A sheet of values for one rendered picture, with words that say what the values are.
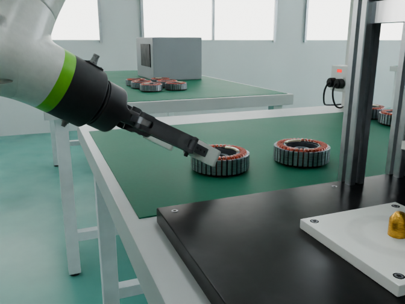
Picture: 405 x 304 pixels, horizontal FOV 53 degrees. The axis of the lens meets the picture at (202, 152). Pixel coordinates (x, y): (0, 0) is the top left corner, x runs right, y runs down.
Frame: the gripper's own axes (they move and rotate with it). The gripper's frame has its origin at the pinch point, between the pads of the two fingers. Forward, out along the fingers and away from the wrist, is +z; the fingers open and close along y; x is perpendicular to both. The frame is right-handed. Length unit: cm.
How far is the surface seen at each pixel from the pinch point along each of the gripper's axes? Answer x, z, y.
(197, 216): 8.8, -9.3, -19.8
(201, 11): -178, 199, 355
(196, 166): 2.4, 2.5, -0.7
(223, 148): -3.2, 8.7, 1.2
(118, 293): 49, 37, 52
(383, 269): 5.0, -5.2, -42.2
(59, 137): 12, 15, 100
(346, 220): 1.6, 0.5, -33.5
